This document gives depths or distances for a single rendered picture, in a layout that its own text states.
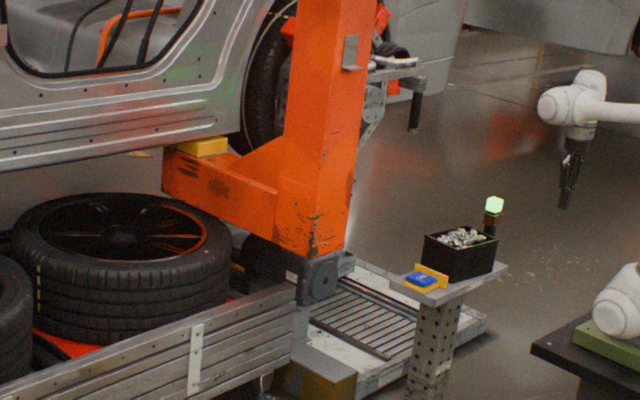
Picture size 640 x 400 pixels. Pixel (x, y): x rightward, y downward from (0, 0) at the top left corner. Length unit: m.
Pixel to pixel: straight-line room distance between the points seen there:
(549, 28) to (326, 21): 3.15
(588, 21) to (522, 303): 2.12
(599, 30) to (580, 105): 2.85
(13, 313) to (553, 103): 1.59
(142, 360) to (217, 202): 0.67
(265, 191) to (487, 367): 1.11
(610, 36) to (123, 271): 3.73
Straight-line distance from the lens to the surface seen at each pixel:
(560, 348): 3.10
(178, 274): 2.76
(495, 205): 3.16
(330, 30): 2.66
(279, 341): 3.02
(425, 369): 3.16
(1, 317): 2.48
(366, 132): 3.60
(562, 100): 2.89
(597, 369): 3.03
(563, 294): 4.27
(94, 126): 2.82
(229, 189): 3.02
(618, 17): 5.76
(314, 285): 3.16
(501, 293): 4.14
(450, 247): 2.97
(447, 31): 4.06
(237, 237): 3.72
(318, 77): 2.70
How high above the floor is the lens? 1.64
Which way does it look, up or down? 20 degrees down
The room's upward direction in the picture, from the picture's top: 7 degrees clockwise
